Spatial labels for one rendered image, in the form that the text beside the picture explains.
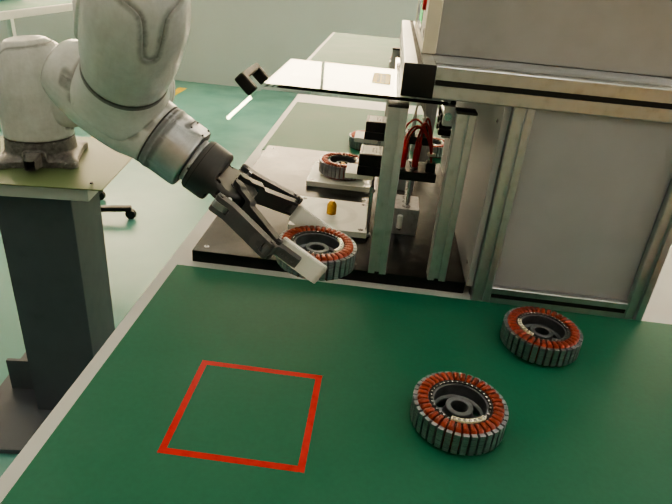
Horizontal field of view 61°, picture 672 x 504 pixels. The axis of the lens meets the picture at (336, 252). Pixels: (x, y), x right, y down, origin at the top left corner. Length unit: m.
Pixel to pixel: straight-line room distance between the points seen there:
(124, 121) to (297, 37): 5.17
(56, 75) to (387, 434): 0.58
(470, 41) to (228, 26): 5.15
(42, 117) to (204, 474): 1.01
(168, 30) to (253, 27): 5.33
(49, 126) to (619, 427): 1.26
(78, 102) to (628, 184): 0.77
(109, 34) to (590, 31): 0.68
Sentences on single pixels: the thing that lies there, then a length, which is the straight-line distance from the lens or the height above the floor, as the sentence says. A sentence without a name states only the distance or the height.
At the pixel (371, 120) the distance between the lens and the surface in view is 1.30.
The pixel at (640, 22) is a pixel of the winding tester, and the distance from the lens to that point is 1.01.
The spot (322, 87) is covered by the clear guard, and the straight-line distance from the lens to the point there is 0.87.
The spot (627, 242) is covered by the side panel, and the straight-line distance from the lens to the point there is 1.00.
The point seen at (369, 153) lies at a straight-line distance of 1.07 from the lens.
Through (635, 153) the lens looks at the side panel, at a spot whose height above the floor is 1.02.
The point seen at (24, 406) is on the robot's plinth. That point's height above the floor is 0.02.
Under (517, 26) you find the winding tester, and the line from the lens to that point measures 0.96.
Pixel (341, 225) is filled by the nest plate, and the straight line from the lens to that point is 1.09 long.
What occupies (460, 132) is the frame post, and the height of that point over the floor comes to 1.02.
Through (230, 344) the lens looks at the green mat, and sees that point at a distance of 0.81.
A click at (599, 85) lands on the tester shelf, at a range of 0.88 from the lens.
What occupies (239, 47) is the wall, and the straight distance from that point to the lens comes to 6.01.
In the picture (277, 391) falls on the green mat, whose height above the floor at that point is 0.75.
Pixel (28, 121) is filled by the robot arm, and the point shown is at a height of 0.86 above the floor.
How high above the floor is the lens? 1.24
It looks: 27 degrees down
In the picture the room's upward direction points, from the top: 5 degrees clockwise
